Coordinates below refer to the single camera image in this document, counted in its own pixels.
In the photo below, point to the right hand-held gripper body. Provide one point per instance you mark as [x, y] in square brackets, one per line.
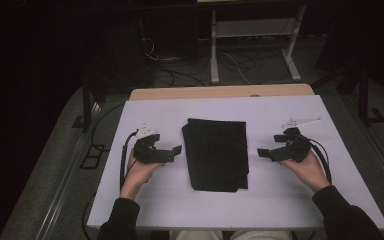
[293, 148]

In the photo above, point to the person's left hand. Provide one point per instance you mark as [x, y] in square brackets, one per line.
[138, 176]

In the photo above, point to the black metal stand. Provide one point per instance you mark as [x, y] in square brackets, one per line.
[363, 96]
[87, 106]

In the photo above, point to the white metal stand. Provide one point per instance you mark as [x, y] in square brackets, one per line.
[253, 28]

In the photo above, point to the white table board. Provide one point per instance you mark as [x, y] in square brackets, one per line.
[273, 206]

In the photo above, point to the black pants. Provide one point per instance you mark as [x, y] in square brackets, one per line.
[216, 155]

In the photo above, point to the person's right hand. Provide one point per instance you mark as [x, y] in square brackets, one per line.
[308, 173]

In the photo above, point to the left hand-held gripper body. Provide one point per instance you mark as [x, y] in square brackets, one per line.
[146, 150]

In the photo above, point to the wooden table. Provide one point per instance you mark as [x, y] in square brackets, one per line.
[213, 91]

